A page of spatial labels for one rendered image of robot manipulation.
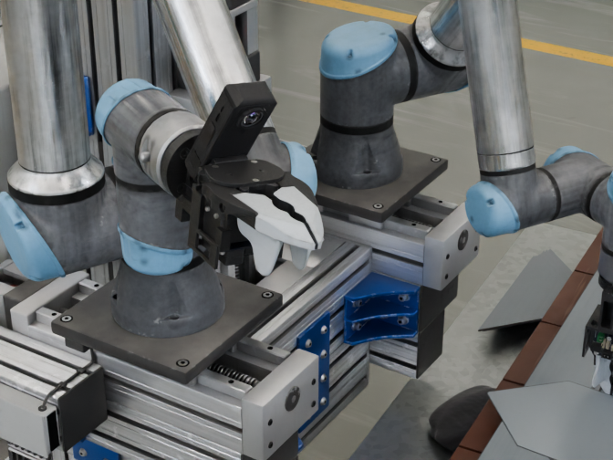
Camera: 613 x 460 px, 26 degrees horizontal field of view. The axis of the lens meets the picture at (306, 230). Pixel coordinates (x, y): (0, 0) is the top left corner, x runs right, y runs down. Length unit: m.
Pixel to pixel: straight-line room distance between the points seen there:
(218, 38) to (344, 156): 0.67
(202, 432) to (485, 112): 0.56
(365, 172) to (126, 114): 0.83
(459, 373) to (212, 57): 1.01
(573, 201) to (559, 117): 3.14
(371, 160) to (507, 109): 0.39
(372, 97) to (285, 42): 3.54
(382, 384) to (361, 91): 1.51
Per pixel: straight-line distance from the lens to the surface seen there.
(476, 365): 2.31
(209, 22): 1.45
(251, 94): 1.15
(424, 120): 4.86
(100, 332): 1.75
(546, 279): 2.50
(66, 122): 1.56
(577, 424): 1.91
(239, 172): 1.17
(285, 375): 1.73
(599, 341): 1.88
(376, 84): 2.03
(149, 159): 1.26
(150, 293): 1.71
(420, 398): 2.22
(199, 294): 1.72
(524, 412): 1.92
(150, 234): 1.35
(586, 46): 5.65
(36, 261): 1.60
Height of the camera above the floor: 1.99
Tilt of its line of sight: 29 degrees down
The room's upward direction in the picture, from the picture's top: straight up
